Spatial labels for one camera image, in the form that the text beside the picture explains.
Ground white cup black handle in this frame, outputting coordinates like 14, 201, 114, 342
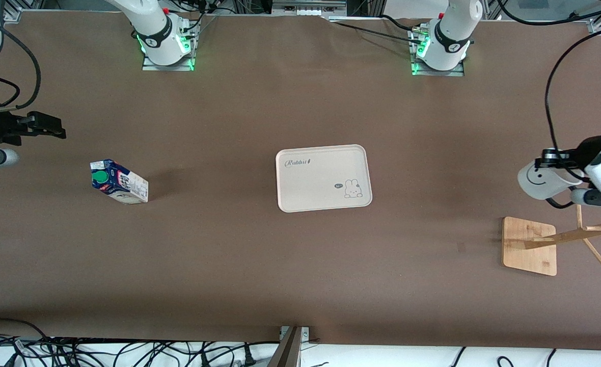
517, 160, 579, 201

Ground blue milk carton green cap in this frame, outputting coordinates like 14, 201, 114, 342
90, 159, 149, 205

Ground wooden cup rack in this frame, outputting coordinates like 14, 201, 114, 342
502, 203, 601, 277

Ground cream tray with rabbit print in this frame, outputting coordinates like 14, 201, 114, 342
275, 144, 373, 213

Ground white power strip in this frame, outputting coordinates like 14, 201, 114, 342
271, 0, 348, 17

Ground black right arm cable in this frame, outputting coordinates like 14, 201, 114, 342
0, 10, 42, 112

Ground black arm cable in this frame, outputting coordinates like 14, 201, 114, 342
0, 10, 42, 112
543, 25, 601, 182

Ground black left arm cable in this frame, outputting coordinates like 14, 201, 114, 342
543, 25, 601, 182

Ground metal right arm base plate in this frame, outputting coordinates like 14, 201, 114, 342
142, 48, 195, 71

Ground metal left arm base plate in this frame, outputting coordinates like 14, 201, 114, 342
411, 60, 466, 77

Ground black overhead cable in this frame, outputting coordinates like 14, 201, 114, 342
496, 0, 601, 27

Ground short black curved cable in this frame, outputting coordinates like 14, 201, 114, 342
379, 14, 419, 32

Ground long black table cable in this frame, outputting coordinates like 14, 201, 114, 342
330, 21, 428, 45

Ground small metal post bracket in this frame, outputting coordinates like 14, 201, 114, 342
279, 326, 311, 341

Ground black cable with plug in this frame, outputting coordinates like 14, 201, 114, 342
240, 342, 258, 367

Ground aluminium camera post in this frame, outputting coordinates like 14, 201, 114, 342
267, 326, 304, 367

